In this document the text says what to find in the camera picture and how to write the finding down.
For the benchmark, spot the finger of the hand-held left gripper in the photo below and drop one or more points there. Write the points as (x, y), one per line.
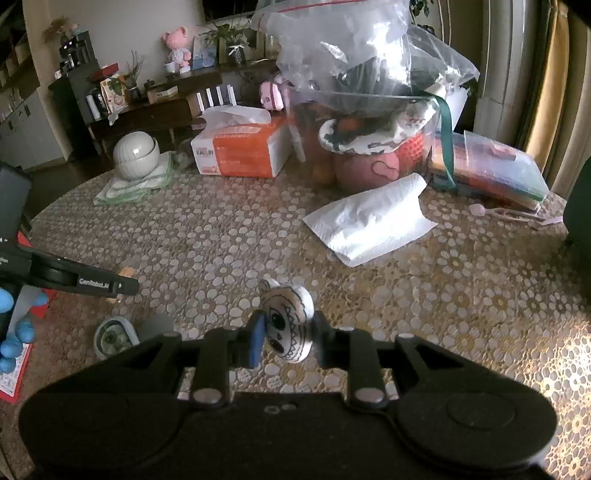
(128, 285)

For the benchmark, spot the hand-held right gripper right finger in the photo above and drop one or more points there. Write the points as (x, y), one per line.
(324, 344)

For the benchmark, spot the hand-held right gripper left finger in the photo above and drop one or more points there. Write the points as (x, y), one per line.
(256, 342)

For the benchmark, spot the white patterned egg toy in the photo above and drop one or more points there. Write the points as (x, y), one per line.
(286, 323)

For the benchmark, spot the person's left hand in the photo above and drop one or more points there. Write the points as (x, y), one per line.
(11, 356)

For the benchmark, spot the grey round case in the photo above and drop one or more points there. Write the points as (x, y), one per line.
(113, 338)

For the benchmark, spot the white cabinet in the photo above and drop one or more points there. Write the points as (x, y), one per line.
(21, 131)

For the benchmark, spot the green white cloth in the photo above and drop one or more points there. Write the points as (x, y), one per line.
(120, 191)

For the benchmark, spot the stacked grey-green bowls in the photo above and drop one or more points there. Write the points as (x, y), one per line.
(136, 153)

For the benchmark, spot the white paper towel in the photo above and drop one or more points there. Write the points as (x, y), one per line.
(369, 217)

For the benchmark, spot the patterned paper bag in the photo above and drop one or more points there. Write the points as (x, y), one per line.
(113, 94)

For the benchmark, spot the wooden sideboard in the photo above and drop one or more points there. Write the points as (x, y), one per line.
(147, 115)

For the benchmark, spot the plant in dark pot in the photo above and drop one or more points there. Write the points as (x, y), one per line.
(134, 93)

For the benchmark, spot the black rack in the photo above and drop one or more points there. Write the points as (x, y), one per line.
(76, 53)

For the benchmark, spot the pink plush ball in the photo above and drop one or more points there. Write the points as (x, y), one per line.
(364, 173)

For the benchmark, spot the orange white tissue box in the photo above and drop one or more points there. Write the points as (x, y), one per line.
(249, 152)

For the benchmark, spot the dark teapot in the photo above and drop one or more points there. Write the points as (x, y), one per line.
(150, 86)

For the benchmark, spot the plastic bag with orange contents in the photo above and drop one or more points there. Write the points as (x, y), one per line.
(323, 152)

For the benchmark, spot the patterned round cushion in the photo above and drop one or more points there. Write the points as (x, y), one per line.
(369, 136)

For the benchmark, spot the white router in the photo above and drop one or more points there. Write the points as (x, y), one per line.
(231, 94)

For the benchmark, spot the pink bear figure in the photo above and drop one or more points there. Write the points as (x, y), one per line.
(178, 46)

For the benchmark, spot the pink toy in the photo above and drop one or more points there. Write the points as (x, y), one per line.
(272, 94)

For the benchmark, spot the zip bag of colourful sheets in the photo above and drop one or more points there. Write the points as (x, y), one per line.
(498, 175)

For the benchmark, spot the picture card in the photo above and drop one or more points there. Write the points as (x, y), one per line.
(205, 53)

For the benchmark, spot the potted plant with ribbon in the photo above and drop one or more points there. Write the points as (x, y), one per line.
(237, 54)

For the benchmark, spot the plastic bag with dark contents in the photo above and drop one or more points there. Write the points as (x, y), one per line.
(360, 50)

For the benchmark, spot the yellow curtain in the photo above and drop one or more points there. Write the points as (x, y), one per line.
(554, 69)

